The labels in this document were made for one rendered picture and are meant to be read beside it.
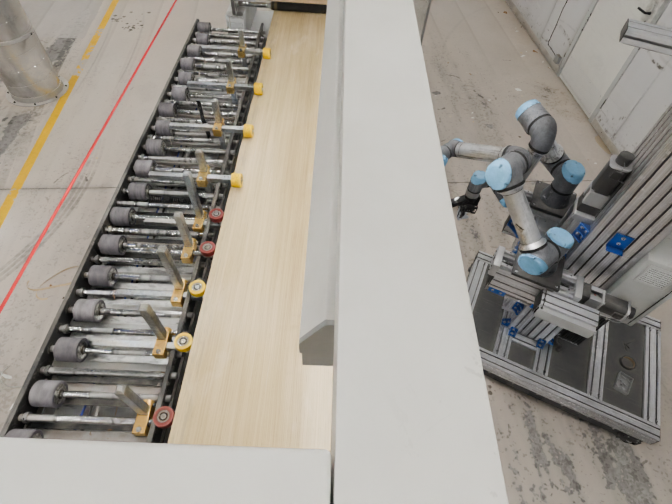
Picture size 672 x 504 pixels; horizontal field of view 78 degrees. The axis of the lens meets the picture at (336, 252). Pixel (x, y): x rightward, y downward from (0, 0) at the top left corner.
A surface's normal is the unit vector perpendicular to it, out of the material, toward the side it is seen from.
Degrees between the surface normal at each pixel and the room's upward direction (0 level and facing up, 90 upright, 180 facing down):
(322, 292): 61
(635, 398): 0
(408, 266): 0
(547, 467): 0
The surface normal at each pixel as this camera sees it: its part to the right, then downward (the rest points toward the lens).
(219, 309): 0.05, -0.59
